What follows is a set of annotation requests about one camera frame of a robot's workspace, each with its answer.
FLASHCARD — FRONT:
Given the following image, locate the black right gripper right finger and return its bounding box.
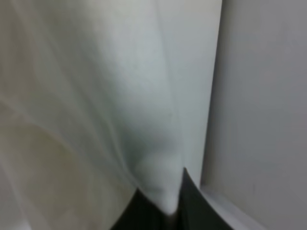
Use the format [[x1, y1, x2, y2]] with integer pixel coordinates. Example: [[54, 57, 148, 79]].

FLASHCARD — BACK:
[[178, 169, 233, 230]]

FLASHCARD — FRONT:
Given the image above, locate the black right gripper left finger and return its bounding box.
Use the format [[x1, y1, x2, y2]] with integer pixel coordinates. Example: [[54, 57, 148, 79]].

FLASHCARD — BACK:
[[111, 190, 177, 230]]

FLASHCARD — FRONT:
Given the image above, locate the white short sleeve shirt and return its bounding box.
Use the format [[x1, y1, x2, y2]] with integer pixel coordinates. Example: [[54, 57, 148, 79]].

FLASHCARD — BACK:
[[0, 0, 222, 230]]

